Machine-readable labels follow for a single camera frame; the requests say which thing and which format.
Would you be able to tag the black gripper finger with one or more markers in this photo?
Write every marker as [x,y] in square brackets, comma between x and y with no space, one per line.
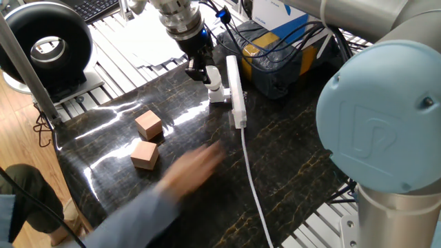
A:
[209,58]
[196,73]

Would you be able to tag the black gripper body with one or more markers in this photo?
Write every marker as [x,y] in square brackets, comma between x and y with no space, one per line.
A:
[196,43]

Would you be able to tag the white LED bulb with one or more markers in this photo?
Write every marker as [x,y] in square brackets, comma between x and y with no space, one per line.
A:
[215,77]

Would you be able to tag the white plug-in bulb holder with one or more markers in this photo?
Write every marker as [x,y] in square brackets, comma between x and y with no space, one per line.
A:
[217,96]

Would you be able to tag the white power strip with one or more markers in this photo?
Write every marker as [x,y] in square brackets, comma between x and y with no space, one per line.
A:
[237,93]

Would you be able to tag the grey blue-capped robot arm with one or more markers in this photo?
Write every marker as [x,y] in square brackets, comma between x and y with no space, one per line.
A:
[379,113]

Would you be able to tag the person's right hand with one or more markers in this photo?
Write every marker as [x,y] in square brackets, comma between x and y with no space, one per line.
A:
[193,168]

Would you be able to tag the white paper sheets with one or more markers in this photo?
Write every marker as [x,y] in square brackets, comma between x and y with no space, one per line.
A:
[151,38]

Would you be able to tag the black wrapped package yellow tape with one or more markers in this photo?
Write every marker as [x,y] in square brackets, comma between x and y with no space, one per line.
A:
[275,75]

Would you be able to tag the wooden cube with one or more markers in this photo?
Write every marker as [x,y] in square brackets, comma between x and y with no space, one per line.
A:
[149,125]
[144,156]

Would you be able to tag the white and blue cardboard box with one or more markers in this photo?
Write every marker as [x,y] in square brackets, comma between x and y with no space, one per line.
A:
[272,13]

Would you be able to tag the black keyboard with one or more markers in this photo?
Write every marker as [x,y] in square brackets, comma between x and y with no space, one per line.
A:
[96,8]

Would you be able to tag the right arm in blue-grey sleeve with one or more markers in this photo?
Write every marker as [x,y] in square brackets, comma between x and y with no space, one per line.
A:
[138,220]

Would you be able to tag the person's dark trouser leg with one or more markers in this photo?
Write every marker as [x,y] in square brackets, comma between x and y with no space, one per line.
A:
[38,196]

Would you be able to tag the silver robot mounting plate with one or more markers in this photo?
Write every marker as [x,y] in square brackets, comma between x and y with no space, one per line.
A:
[348,230]

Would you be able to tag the person's blue-grey jacket torso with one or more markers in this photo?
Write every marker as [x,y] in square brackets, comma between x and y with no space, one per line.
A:
[7,220]

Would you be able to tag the aluminium frame post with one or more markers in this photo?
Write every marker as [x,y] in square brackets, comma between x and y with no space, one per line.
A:
[123,10]
[31,75]

